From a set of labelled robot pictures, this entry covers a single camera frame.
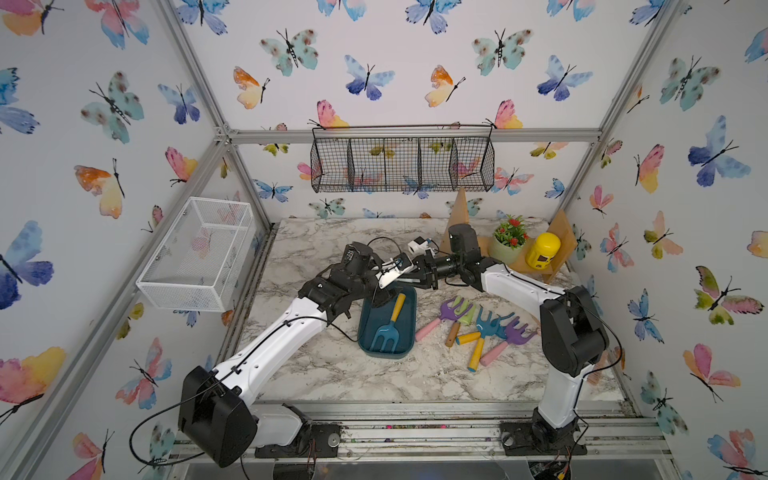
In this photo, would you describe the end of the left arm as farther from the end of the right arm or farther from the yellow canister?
the yellow canister

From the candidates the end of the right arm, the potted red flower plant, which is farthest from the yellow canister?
the end of the right arm

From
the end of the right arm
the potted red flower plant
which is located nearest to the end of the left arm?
the end of the right arm

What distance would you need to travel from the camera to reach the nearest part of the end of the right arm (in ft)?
2.33

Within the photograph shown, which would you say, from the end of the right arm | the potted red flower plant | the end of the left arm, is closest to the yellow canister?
the potted red flower plant

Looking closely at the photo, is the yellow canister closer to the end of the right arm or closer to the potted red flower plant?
the potted red flower plant

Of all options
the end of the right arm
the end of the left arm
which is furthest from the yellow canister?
the end of the left arm

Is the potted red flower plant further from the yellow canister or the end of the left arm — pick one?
the end of the left arm

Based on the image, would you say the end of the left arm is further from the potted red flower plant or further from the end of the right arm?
the potted red flower plant

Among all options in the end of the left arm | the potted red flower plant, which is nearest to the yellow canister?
the potted red flower plant
